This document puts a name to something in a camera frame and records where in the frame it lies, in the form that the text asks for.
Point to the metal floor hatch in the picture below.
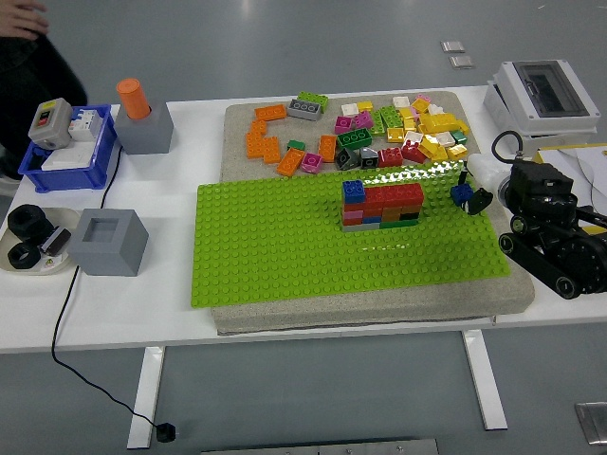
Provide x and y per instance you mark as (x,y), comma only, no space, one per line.
(593,422)

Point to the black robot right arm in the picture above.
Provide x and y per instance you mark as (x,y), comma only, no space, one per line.
(545,204)

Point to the small pink toy brick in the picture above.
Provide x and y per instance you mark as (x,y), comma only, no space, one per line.
(416,114)

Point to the grey-brown mat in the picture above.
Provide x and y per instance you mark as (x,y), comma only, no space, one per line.
(234,151)

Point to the small dark green brick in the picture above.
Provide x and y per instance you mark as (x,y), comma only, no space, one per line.
(296,145)
(460,137)

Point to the black hex nut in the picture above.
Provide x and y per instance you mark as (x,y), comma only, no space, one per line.
(21,226)
(16,260)

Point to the white tray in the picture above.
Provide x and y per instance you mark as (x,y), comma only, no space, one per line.
(61,218)

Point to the small orange toy brick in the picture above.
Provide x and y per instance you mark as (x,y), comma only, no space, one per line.
(258,127)

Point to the grey sloped toy brick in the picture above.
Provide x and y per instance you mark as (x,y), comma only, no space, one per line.
(369,158)
(346,158)

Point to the magenta toy brick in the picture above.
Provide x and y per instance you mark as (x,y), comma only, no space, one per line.
(363,120)
(344,124)

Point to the white circuit breaker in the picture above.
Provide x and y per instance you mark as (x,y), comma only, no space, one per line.
(86,124)

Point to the silver floor socket cover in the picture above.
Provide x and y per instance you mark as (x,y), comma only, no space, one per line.
(461,62)
(453,46)

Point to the blue plastic bin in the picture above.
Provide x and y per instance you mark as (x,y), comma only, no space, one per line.
(66,180)

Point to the long dark green brick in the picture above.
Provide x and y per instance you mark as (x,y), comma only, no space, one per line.
(353,138)

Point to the blue toy brick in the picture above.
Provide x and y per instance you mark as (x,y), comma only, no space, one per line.
(459,194)
(353,192)

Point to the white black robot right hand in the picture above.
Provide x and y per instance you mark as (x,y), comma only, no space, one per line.
(486,170)

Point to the yellow and white cardboard box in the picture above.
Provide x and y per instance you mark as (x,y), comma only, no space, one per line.
(588,161)

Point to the person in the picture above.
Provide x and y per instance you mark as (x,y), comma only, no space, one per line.
(28,76)

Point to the orange cylinder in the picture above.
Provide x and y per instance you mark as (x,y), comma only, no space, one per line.
(134,99)

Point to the grey push-button switch box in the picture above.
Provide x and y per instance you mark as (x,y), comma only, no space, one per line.
(49,123)

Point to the grey electrical distribution box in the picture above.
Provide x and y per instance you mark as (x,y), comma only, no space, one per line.
(512,95)

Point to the green studded baseplate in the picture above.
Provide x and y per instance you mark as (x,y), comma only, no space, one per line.
(265,246)

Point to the person's hand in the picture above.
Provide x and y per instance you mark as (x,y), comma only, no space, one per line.
(21,19)

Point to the white table leg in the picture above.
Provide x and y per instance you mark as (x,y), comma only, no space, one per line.
(486,379)
(144,398)

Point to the white toy brick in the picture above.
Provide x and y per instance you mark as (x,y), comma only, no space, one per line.
(445,138)
(436,110)
(349,109)
(401,102)
(413,138)

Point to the grey block with round socket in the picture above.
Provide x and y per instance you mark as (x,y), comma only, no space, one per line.
(144,135)

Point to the lime green toy brick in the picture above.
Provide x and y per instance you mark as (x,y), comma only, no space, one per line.
(314,99)
(391,116)
(378,122)

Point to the grey metal plate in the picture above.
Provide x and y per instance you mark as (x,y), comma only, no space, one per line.
(318,448)

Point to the grey block with square recess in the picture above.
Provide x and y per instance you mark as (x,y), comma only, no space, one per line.
(109,256)

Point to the small dark relay module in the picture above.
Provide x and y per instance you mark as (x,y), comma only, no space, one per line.
(56,241)

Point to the black plug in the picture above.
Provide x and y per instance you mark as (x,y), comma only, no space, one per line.
(167,432)

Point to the red toy brick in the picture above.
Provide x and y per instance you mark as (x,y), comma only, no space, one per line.
(390,157)
(414,152)

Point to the multicolour stacked brick wall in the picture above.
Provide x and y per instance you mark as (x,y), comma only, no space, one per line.
(389,208)

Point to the yellow and pink brick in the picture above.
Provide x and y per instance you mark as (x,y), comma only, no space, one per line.
(421,103)

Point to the large yellow toy brick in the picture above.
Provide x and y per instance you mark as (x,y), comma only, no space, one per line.
(443,123)

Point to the white wall switch panel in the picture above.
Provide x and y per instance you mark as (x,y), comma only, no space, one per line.
(66,158)

